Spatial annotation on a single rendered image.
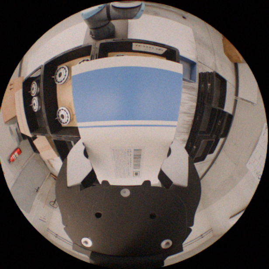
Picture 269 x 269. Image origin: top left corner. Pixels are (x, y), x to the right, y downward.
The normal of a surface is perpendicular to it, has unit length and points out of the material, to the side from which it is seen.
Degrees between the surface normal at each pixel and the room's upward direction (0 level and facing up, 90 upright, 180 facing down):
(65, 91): 0
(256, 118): 90
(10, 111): 78
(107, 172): 0
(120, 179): 0
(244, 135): 90
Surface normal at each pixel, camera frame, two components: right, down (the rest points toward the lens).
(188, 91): 0.04, 0.48
